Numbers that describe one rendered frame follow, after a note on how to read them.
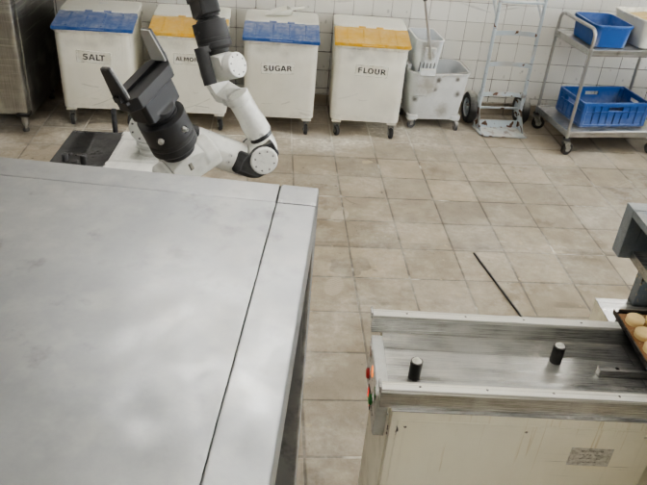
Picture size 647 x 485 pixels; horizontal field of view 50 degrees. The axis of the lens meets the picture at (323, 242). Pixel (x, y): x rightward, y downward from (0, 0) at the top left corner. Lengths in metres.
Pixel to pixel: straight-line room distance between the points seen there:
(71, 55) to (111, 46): 0.28
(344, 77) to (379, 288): 2.00
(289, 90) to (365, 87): 0.55
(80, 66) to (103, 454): 4.99
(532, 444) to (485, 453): 0.12
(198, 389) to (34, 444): 0.08
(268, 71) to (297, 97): 0.29
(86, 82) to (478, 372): 3.99
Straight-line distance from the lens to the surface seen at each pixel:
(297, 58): 5.06
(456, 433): 1.83
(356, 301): 3.50
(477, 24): 5.88
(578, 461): 1.99
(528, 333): 2.06
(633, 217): 2.15
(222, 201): 0.51
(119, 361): 0.38
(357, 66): 5.11
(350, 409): 2.93
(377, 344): 1.93
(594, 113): 5.68
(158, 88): 1.23
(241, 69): 1.85
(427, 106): 5.55
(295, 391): 0.62
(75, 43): 5.22
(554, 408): 1.85
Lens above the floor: 2.07
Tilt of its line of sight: 32 degrees down
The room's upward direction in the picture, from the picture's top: 5 degrees clockwise
